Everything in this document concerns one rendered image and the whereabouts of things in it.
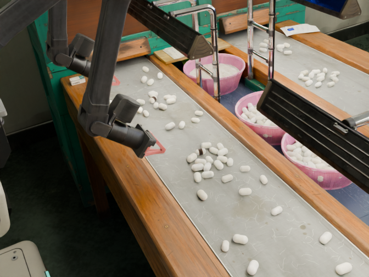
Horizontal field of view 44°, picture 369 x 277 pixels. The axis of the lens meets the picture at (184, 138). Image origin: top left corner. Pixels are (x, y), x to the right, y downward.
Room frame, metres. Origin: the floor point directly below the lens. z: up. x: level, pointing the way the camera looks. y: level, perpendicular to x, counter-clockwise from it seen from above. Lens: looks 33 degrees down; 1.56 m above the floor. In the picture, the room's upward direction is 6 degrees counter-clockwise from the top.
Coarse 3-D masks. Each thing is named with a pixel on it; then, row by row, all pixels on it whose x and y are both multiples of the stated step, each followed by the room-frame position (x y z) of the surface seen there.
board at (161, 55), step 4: (208, 40) 2.08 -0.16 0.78; (220, 40) 2.06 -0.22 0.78; (220, 44) 2.02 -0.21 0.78; (224, 44) 2.01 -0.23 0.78; (228, 44) 2.00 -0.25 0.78; (220, 48) 1.97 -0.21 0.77; (224, 48) 1.98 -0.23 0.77; (156, 52) 1.99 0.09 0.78; (160, 52) 1.99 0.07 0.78; (164, 52) 1.98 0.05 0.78; (156, 56) 1.97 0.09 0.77; (160, 56) 1.94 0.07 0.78; (164, 56) 1.94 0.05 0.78; (168, 56) 1.93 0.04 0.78; (164, 60) 1.89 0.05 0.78; (168, 60) 1.88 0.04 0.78; (172, 60) 1.88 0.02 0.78; (176, 60) 1.89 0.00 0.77; (180, 60) 1.90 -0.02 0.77
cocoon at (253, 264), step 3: (252, 261) 0.71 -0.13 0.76; (255, 261) 0.71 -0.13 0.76; (249, 264) 0.71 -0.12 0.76; (252, 264) 0.70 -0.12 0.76; (255, 264) 0.70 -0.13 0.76; (258, 264) 0.71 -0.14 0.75; (249, 267) 0.70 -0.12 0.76; (252, 267) 0.69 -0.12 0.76; (255, 267) 0.70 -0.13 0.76; (249, 270) 0.69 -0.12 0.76; (252, 270) 0.69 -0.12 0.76; (255, 270) 0.69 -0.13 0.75; (249, 273) 0.69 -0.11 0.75; (252, 273) 0.69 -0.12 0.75
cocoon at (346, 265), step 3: (339, 264) 0.68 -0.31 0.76; (342, 264) 0.68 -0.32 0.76; (345, 264) 0.68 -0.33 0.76; (348, 264) 0.67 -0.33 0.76; (336, 267) 0.67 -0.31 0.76; (339, 267) 0.67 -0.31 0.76; (342, 267) 0.67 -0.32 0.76; (345, 267) 0.67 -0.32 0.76; (348, 267) 0.67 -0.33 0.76; (351, 267) 0.67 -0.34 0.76; (336, 270) 0.67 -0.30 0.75; (339, 270) 0.66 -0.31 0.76; (342, 270) 0.66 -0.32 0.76; (345, 270) 0.66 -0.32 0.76; (348, 270) 0.67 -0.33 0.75; (339, 273) 0.66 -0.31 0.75; (342, 273) 0.66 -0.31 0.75
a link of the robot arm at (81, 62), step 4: (76, 52) 1.47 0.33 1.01; (72, 56) 1.46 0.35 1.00; (76, 56) 1.47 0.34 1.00; (84, 56) 1.48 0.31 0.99; (72, 60) 1.45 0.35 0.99; (76, 60) 1.46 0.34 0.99; (80, 60) 1.46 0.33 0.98; (84, 60) 1.47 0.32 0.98; (72, 64) 1.45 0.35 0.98; (76, 64) 1.45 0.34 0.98; (80, 64) 1.46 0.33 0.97; (84, 64) 1.46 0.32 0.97; (68, 68) 1.45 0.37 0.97; (72, 68) 1.45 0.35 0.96; (76, 68) 1.45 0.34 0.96; (80, 68) 1.46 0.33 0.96; (84, 68) 1.46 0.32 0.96; (76, 72) 1.46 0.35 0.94; (80, 72) 1.46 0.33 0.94
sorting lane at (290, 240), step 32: (128, 96) 1.65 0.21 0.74; (160, 96) 1.62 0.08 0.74; (160, 128) 1.37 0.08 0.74; (192, 128) 1.35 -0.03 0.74; (224, 128) 1.33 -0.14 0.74; (160, 160) 1.17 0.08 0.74; (256, 160) 1.12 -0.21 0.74; (192, 192) 1.00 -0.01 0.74; (224, 192) 0.99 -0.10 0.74; (256, 192) 0.97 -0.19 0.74; (288, 192) 0.96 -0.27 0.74; (224, 224) 0.86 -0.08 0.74; (256, 224) 0.85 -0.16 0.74; (288, 224) 0.84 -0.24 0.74; (320, 224) 0.83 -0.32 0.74; (224, 256) 0.75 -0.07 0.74; (256, 256) 0.74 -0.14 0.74; (288, 256) 0.73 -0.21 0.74; (320, 256) 0.72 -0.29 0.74; (352, 256) 0.72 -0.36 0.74
